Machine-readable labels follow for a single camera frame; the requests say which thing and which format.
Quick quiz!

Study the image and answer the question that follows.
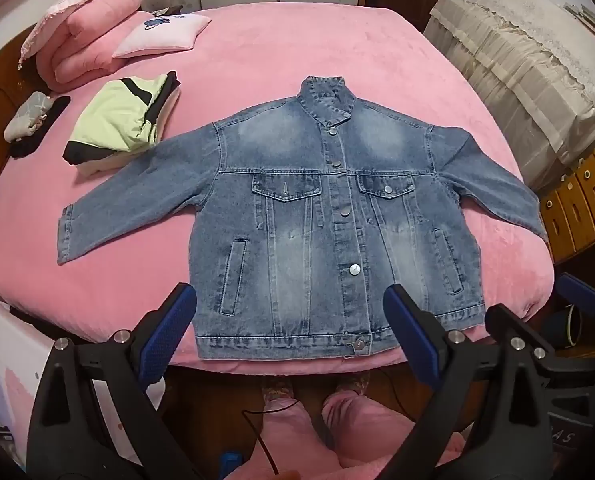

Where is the black cable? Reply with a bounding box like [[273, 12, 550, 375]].
[[242, 400, 299, 477], [370, 367, 415, 413]]

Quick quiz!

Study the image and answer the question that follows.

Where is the black cloth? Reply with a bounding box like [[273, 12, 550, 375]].
[[10, 95, 72, 158]]

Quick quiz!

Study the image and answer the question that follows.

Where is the folded pink quilt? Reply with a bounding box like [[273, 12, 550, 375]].
[[18, 0, 143, 93]]

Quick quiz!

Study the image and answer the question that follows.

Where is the grey patterned pouch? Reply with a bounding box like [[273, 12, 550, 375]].
[[4, 91, 53, 142]]

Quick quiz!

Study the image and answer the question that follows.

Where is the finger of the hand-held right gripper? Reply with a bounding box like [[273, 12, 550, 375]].
[[555, 272, 595, 321], [485, 304, 558, 361]]

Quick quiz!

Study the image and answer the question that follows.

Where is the blue denim jacket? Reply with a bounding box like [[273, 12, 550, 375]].
[[56, 76, 551, 361]]

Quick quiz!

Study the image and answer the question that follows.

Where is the wooden drawer cabinet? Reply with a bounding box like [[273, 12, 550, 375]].
[[537, 147, 595, 261]]

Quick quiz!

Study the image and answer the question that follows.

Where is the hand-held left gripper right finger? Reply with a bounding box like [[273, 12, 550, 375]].
[[377, 284, 553, 480]]

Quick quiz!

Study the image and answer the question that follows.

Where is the small blue object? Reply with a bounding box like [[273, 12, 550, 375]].
[[221, 452, 243, 480]]

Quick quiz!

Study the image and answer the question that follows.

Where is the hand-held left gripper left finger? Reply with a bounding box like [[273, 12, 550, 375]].
[[28, 283, 201, 480]]

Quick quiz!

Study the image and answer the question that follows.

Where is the colourful knitted slipper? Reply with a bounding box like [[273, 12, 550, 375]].
[[262, 379, 294, 403], [333, 376, 367, 397]]

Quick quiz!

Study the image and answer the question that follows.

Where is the person's leg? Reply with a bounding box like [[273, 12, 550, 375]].
[[240, 394, 331, 480], [321, 390, 465, 480]]

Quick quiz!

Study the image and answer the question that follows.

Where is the person's left leg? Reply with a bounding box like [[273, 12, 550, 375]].
[[240, 394, 331, 480]]

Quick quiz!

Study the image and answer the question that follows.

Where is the person's right leg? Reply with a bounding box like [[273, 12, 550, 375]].
[[321, 390, 465, 480]]

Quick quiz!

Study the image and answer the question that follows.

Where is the white printed storage box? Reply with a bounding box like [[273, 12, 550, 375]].
[[0, 282, 166, 461]]

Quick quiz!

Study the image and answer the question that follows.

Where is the cream lace furniture cover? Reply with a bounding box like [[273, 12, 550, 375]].
[[422, 0, 595, 188]]

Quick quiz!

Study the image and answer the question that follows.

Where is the pink bed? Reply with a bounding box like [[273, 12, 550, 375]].
[[0, 5, 558, 376]]

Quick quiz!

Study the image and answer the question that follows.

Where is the light green folded garment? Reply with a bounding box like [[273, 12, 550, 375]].
[[64, 71, 182, 166]]

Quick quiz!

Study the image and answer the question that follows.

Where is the pink printed pillow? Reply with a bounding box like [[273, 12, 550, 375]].
[[112, 11, 212, 59]]

